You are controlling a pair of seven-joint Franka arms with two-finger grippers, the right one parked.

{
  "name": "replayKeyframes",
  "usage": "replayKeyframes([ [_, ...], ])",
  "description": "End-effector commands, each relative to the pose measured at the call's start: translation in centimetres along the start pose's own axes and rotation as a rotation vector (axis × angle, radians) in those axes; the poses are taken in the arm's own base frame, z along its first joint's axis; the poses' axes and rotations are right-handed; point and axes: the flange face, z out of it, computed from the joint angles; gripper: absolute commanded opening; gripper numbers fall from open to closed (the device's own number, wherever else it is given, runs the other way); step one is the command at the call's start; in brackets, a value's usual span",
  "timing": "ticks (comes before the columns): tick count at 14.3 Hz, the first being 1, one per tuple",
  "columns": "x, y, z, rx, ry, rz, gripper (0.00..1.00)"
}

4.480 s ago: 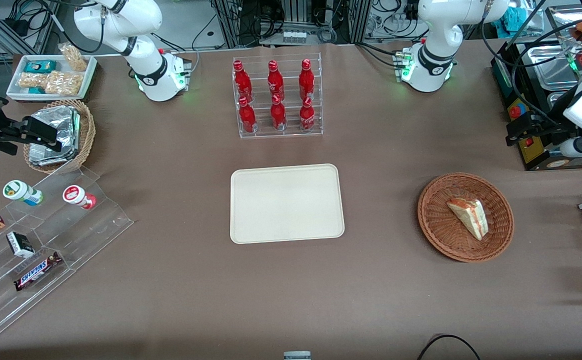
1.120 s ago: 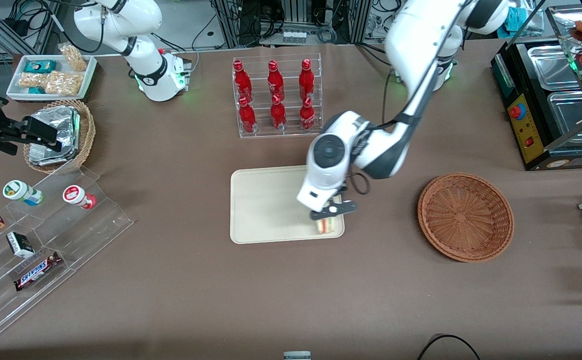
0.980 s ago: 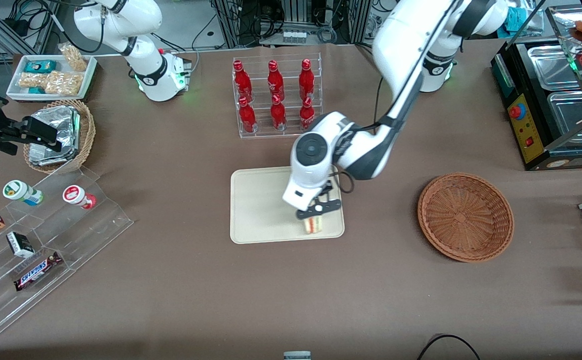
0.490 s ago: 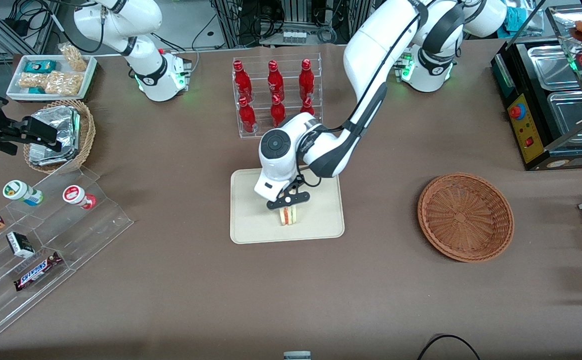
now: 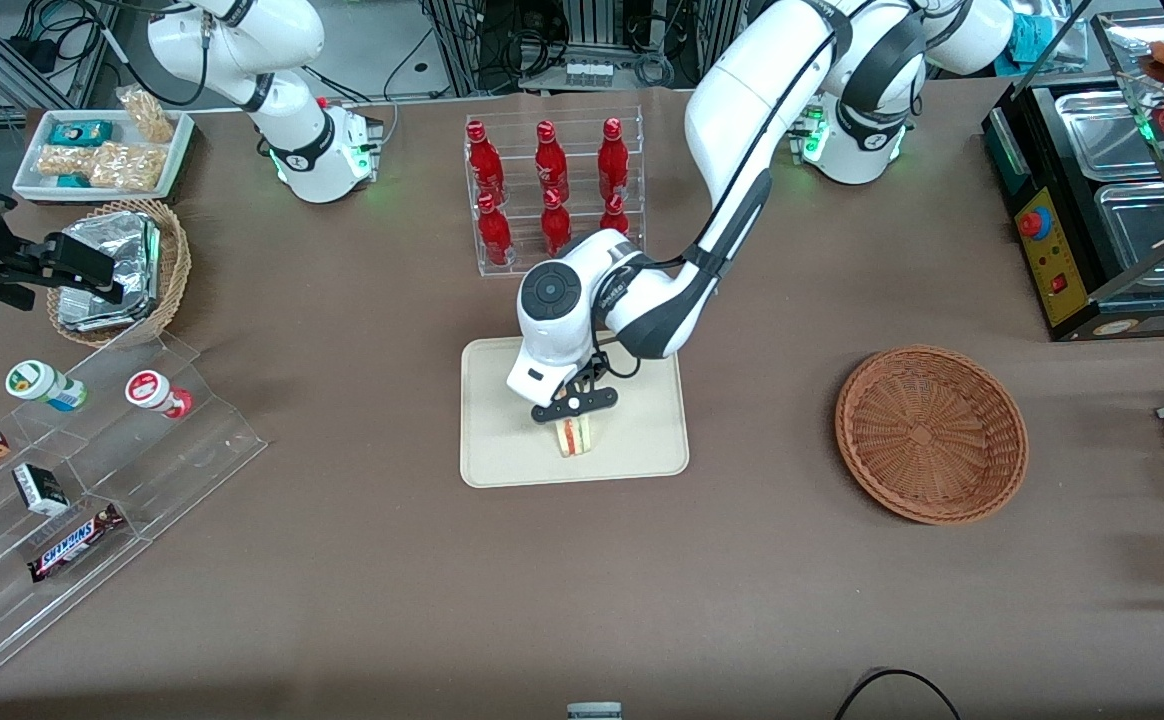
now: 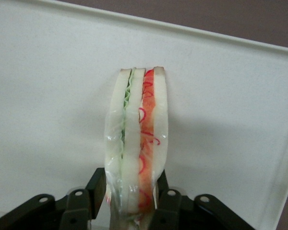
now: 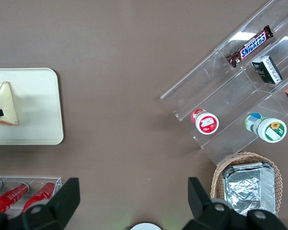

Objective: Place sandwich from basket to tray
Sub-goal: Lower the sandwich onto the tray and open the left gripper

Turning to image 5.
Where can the large steel warmer pan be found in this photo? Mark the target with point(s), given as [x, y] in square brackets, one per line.
[1107, 135]

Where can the small grey device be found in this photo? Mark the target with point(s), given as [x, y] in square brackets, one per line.
[594, 712]

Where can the white rectangular snack tray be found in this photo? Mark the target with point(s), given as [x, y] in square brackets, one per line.
[32, 185]

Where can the beige rectangular serving tray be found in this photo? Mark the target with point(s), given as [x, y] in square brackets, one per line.
[642, 440]

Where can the red cola bottle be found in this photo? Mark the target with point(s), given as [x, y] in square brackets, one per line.
[494, 235]
[556, 225]
[614, 215]
[485, 165]
[613, 160]
[550, 162]

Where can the Snickers chocolate bar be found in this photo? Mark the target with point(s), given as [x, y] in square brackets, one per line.
[75, 542]

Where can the teal cloth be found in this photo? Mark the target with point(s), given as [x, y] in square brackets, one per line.
[1034, 40]

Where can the clear acrylic bottle rack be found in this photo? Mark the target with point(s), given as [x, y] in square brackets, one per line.
[522, 262]

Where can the aluminium extrusion frame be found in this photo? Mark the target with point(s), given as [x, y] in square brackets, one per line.
[592, 30]

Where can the red emergency stop button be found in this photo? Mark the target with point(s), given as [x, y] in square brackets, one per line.
[1034, 222]

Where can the small deep wicker basket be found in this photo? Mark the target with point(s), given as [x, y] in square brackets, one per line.
[174, 270]

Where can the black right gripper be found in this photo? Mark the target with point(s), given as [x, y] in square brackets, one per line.
[10, 268]

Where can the small black white box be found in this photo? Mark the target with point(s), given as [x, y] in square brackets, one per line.
[40, 489]

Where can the black food warmer display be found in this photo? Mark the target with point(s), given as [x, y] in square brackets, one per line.
[1007, 150]

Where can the small red rocker switch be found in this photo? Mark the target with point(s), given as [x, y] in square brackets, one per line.
[1058, 285]

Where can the large round wicker basket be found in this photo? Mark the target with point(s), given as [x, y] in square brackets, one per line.
[927, 435]

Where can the small teal snack box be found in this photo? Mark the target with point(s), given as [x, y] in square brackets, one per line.
[72, 181]

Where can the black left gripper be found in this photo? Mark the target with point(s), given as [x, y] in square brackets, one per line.
[596, 369]

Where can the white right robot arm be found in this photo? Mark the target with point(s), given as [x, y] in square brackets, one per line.
[242, 40]

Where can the clear bag of nuts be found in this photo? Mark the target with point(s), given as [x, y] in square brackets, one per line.
[64, 160]
[147, 115]
[130, 167]

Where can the triangular sandwich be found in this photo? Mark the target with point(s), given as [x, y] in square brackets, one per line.
[574, 440]

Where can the large teal snack box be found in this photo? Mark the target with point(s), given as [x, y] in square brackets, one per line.
[80, 132]

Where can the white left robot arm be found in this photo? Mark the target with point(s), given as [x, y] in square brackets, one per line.
[742, 90]

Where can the green capped yogurt bottle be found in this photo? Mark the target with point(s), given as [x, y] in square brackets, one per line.
[42, 385]

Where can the red capped yogurt bottle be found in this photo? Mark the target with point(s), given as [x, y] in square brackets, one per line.
[154, 392]

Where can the black power adapter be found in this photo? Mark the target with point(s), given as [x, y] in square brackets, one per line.
[37, 50]

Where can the clear acrylic stepped shelf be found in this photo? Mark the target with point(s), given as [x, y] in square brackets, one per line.
[172, 470]

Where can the row of white connectors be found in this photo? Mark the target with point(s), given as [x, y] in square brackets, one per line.
[590, 72]

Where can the silver foil wrapped package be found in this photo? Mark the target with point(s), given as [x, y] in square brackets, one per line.
[127, 260]

